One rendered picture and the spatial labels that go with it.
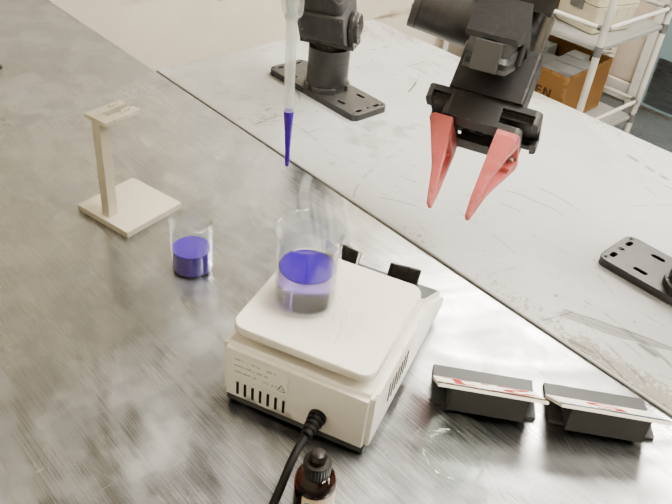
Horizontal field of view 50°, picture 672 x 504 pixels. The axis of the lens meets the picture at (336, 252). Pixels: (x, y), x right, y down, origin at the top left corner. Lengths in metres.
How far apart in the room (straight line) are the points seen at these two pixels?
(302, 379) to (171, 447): 0.12
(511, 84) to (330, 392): 0.30
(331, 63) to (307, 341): 0.61
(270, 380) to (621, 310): 0.40
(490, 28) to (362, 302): 0.24
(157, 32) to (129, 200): 1.34
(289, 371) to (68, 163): 0.48
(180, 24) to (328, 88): 1.13
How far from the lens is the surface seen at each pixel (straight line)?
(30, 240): 0.83
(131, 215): 0.83
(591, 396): 0.70
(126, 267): 0.77
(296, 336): 0.56
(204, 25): 2.24
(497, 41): 0.63
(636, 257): 0.89
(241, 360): 0.58
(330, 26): 1.05
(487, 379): 0.68
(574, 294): 0.81
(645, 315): 0.82
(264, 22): 2.37
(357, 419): 0.57
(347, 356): 0.55
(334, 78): 1.11
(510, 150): 0.64
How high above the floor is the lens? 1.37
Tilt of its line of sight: 37 degrees down
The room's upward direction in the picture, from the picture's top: 6 degrees clockwise
